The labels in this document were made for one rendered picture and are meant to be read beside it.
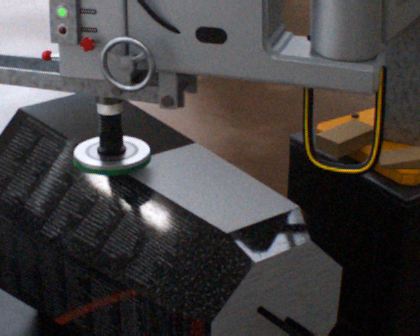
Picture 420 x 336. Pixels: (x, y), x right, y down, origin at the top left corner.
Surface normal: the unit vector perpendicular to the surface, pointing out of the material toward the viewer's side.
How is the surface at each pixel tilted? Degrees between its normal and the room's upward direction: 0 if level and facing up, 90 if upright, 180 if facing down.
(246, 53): 90
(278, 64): 90
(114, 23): 90
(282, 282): 90
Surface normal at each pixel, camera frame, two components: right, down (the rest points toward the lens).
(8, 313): -0.03, -0.91
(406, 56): -0.49, 0.37
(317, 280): 0.53, 0.33
